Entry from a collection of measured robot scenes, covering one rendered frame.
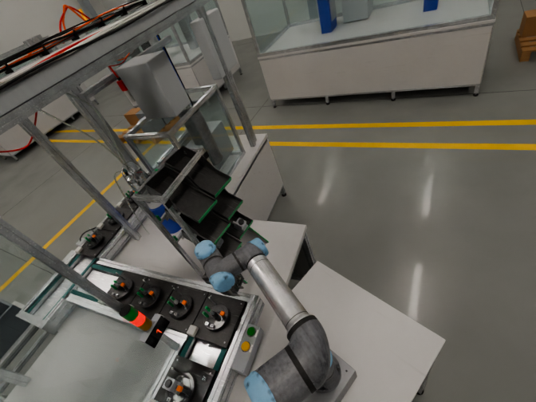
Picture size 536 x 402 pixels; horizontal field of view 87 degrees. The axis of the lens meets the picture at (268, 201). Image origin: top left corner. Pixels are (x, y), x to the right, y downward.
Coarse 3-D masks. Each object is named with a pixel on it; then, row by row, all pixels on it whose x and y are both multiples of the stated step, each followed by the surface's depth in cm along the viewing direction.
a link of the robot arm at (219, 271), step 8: (216, 256) 99; (232, 256) 96; (208, 264) 96; (216, 264) 95; (224, 264) 94; (232, 264) 94; (208, 272) 95; (216, 272) 93; (224, 272) 92; (232, 272) 94; (240, 272) 96; (216, 280) 91; (224, 280) 91; (232, 280) 93; (216, 288) 91; (224, 288) 93
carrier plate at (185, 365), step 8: (176, 360) 138; (184, 360) 137; (176, 368) 135; (184, 368) 134; (192, 368) 133; (200, 368) 132; (208, 368) 131; (200, 376) 129; (208, 376) 128; (200, 384) 127; (208, 384) 126; (160, 392) 130; (200, 392) 125; (160, 400) 127; (192, 400) 123; (200, 400) 122
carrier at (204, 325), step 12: (216, 300) 155; (228, 300) 153; (240, 300) 151; (204, 312) 144; (216, 312) 148; (228, 312) 146; (240, 312) 146; (204, 324) 145; (216, 324) 143; (228, 324) 143; (192, 336) 144; (204, 336) 143; (216, 336) 141; (228, 336) 139
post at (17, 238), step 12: (0, 228) 78; (12, 228) 80; (12, 240) 80; (24, 240) 83; (36, 252) 86; (48, 252) 89; (48, 264) 89; (60, 264) 92; (72, 276) 95; (84, 288) 99; (96, 288) 103; (108, 300) 108
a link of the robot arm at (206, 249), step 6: (204, 240) 102; (198, 246) 101; (204, 246) 100; (210, 246) 99; (198, 252) 99; (204, 252) 98; (210, 252) 98; (216, 252) 101; (198, 258) 100; (204, 258) 99
